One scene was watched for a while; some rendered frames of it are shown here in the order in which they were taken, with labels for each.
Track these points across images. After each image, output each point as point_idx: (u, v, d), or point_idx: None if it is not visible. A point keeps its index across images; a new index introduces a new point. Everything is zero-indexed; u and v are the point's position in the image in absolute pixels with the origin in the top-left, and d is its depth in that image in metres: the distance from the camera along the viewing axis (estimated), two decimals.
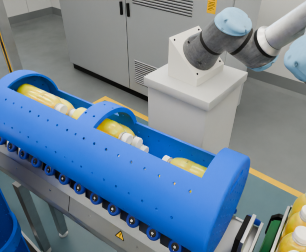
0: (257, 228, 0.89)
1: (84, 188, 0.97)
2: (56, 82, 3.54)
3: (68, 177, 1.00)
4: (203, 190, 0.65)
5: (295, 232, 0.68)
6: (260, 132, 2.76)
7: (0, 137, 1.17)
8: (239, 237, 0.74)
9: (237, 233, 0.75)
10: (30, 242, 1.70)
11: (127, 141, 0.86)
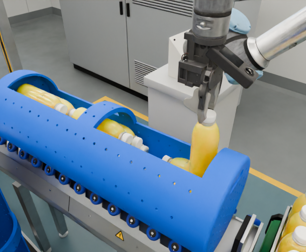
0: (257, 228, 0.89)
1: (84, 188, 0.97)
2: (56, 82, 3.54)
3: (68, 177, 1.00)
4: (203, 190, 0.65)
5: (295, 232, 0.68)
6: (260, 132, 2.76)
7: (0, 137, 1.17)
8: (239, 237, 0.74)
9: (237, 233, 0.75)
10: (30, 242, 1.70)
11: (127, 141, 0.86)
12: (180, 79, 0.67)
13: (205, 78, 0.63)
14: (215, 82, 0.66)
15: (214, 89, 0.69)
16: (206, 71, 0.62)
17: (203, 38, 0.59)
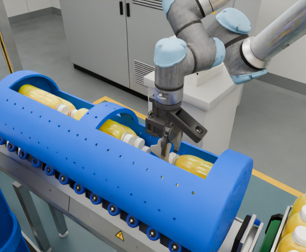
0: (257, 228, 0.89)
1: (84, 190, 0.97)
2: (56, 82, 3.54)
3: (68, 180, 1.00)
4: (207, 191, 0.65)
5: (295, 232, 0.68)
6: (260, 132, 2.76)
7: (0, 137, 1.17)
8: (239, 237, 0.74)
9: (237, 233, 0.75)
10: (30, 242, 1.70)
11: (130, 142, 0.86)
12: (148, 131, 0.83)
13: (165, 132, 0.79)
14: (175, 134, 0.82)
15: (176, 137, 0.85)
16: (166, 128, 0.78)
17: (162, 104, 0.75)
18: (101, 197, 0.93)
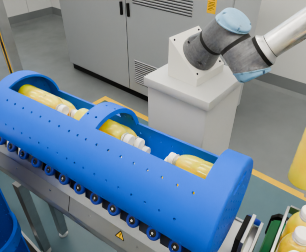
0: (257, 228, 0.89)
1: (84, 190, 0.97)
2: (56, 82, 3.54)
3: (68, 180, 1.00)
4: (207, 191, 0.65)
5: (295, 232, 0.68)
6: (260, 132, 2.76)
7: (0, 137, 1.17)
8: (239, 237, 0.74)
9: (237, 233, 0.75)
10: (30, 242, 1.70)
11: (130, 142, 0.86)
12: None
13: None
14: None
15: None
16: None
17: None
18: (101, 197, 0.93)
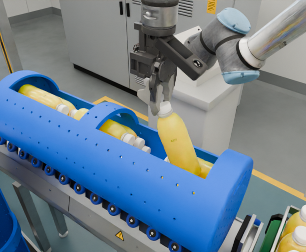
0: (257, 228, 0.89)
1: (84, 190, 0.97)
2: (56, 82, 3.54)
3: (68, 180, 1.00)
4: (207, 191, 0.65)
5: (295, 232, 0.68)
6: (260, 132, 2.76)
7: (0, 137, 1.17)
8: (239, 237, 0.74)
9: (237, 233, 0.75)
10: (30, 242, 1.70)
11: (130, 142, 0.86)
12: (133, 70, 0.66)
13: (155, 69, 0.63)
14: (167, 74, 0.65)
15: (167, 81, 0.68)
16: (156, 62, 0.61)
17: (151, 28, 0.58)
18: (101, 197, 0.93)
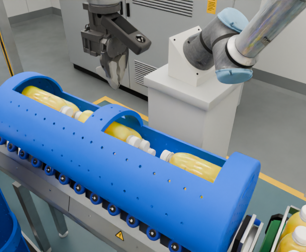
0: (257, 228, 0.89)
1: (80, 194, 0.97)
2: (56, 82, 3.54)
3: (65, 184, 1.00)
4: (215, 195, 0.64)
5: (295, 232, 0.68)
6: (260, 132, 2.76)
7: (0, 137, 1.17)
8: (239, 237, 0.74)
9: (237, 233, 0.75)
10: (30, 242, 1.70)
11: (135, 145, 0.85)
12: (86, 49, 0.70)
13: (104, 46, 0.67)
14: (117, 51, 0.69)
15: (118, 60, 0.72)
16: (103, 39, 0.66)
17: (95, 6, 0.62)
18: (99, 203, 0.93)
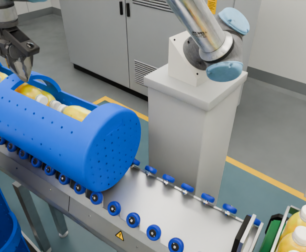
0: (257, 228, 0.89)
1: (79, 194, 0.97)
2: (56, 82, 3.54)
3: (64, 184, 1.00)
4: (81, 130, 0.83)
5: (295, 232, 0.68)
6: (260, 132, 2.76)
7: None
8: (239, 237, 0.74)
9: (237, 233, 0.75)
10: (30, 242, 1.70)
11: (42, 102, 1.03)
12: None
13: (8, 51, 0.94)
14: (20, 54, 0.96)
15: (23, 60, 0.98)
16: (6, 46, 0.92)
17: None
18: (97, 204, 0.93)
